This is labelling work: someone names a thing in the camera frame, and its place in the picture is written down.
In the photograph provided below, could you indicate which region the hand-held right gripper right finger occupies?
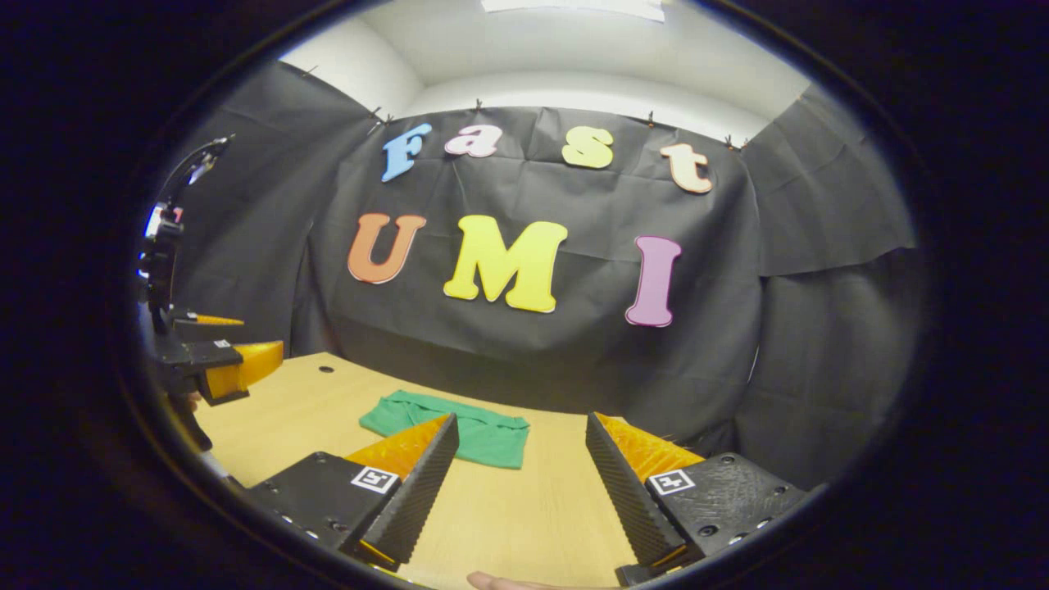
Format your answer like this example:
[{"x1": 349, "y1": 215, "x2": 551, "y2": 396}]
[{"x1": 584, "y1": 411, "x2": 820, "y2": 587}]

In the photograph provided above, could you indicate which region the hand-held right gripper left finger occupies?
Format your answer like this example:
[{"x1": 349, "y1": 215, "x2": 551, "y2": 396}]
[{"x1": 232, "y1": 412, "x2": 461, "y2": 573}]

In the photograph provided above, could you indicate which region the green T-shirt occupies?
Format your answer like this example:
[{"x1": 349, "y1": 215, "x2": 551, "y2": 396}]
[{"x1": 359, "y1": 390, "x2": 531, "y2": 470}]

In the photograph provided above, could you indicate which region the black backdrop cloth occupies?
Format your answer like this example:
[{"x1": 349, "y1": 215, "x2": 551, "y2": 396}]
[{"x1": 160, "y1": 61, "x2": 927, "y2": 492}]

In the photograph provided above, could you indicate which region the ceiling light panel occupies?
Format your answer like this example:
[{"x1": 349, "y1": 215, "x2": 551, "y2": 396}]
[{"x1": 482, "y1": 0, "x2": 666, "y2": 23}]

